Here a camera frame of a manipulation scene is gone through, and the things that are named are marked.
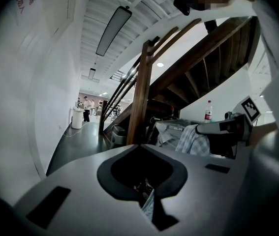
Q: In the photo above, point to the person's right forearm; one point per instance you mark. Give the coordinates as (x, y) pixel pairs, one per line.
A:
(262, 134)

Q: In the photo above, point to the black head-mounted camera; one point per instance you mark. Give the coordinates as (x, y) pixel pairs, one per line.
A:
(182, 4)

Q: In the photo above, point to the long dark ceiling lamp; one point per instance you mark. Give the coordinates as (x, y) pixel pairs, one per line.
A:
(113, 31)
(92, 74)

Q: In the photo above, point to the round ceiling downlight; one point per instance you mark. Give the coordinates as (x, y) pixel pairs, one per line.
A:
(160, 64)

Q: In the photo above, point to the dark wooden staircase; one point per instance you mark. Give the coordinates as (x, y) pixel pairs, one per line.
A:
(178, 65)

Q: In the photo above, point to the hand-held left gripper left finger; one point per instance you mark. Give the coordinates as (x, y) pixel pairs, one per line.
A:
(80, 205)

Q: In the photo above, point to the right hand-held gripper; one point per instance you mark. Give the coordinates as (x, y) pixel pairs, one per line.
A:
(250, 109)

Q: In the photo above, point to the white bucket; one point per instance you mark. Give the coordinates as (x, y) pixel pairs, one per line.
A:
(77, 119)

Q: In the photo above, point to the red label water bottle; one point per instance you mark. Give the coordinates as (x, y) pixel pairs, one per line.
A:
(208, 117)

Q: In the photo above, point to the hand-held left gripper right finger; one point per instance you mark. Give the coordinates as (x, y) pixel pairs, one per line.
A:
(203, 200)

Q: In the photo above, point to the person's white shirt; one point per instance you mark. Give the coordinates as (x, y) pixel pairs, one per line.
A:
(277, 58)

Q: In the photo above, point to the white blue checked clothes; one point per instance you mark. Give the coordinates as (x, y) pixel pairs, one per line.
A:
(193, 141)

